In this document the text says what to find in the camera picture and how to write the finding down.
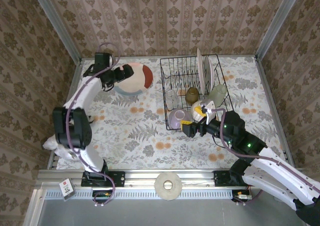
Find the aluminium table side rail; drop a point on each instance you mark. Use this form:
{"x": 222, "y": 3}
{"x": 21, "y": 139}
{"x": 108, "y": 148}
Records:
{"x": 77, "y": 70}
{"x": 266, "y": 85}

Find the clear glass tumbler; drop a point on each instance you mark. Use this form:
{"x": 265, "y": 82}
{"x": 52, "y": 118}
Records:
{"x": 172, "y": 99}

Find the lilac ceramic bowl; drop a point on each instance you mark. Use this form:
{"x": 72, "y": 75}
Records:
{"x": 176, "y": 117}

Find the aluminium frame post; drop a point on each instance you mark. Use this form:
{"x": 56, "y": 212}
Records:
{"x": 276, "y": 23}
{"x": 56, "y": 23}

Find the pink red and blue plate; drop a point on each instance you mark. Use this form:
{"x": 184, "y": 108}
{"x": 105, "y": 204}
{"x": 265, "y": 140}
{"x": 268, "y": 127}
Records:
{"x": 136, "y": 78}

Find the clear card box with label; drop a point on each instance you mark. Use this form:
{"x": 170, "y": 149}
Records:
{"x": 67, "y": 188}

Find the grey and white plush dog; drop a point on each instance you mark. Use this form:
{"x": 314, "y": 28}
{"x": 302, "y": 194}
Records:
{"x": 53, "y": 143}

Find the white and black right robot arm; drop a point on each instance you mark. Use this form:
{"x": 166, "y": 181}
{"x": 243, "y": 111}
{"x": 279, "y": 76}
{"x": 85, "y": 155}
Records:
{"x": 275, "y": 168}

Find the amber glass cup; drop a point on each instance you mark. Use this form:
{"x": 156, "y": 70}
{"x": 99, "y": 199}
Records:
{"x": 192, "y": 94}

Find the frosted green cup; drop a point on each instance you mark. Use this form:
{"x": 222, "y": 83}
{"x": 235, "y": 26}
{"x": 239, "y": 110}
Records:
{"x": 218, "y": 93}

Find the grey tape roll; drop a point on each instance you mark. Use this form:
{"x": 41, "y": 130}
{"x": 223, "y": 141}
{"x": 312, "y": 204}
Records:
{"x": 160, "y": 186}

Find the floral patterned tablecloth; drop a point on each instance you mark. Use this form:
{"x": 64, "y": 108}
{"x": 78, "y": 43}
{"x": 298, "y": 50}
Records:
{"x": 150, "y": 148}

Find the white plate with green rim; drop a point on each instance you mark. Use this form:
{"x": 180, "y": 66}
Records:
{"x": 208, "y": 73}

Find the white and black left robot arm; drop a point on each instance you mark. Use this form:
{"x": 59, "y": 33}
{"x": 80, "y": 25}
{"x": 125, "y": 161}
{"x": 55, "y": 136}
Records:
{"x": 85, "y": 90}

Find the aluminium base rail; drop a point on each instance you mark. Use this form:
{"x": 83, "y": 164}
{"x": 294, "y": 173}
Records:
{"x": 140, "y": 178}

